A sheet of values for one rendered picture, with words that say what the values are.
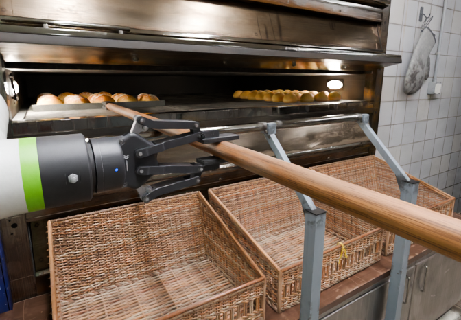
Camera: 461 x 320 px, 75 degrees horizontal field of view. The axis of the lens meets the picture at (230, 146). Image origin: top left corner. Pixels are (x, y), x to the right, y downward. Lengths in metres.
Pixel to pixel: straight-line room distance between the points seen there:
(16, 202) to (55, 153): 0.07
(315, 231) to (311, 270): 0.12
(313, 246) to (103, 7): 0.99
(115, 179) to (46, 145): 0.09
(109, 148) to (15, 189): 0.11
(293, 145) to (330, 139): 0.27
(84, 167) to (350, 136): 1.65
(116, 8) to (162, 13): 0.16
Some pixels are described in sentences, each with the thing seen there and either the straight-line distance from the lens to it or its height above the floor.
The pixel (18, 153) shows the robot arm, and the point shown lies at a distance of 0.42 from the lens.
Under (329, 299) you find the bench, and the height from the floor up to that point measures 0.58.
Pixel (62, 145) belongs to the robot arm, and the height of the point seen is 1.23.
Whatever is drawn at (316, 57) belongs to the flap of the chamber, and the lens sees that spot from 1.43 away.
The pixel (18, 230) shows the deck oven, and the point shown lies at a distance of 1.22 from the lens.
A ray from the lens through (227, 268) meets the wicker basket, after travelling 1.19.
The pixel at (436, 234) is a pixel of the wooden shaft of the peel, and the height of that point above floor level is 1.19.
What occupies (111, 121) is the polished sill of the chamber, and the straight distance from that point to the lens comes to 1.15.
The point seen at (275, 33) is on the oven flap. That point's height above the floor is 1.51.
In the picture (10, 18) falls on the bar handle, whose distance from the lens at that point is 1.04.
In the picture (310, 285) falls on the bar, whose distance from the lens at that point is 0.97.
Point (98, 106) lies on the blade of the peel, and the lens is 1.46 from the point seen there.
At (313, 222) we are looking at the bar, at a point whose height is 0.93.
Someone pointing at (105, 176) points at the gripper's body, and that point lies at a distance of 0.43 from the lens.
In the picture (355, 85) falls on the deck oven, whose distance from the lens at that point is 2.13.
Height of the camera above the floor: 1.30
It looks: 12 degrees down
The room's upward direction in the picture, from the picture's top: straight up
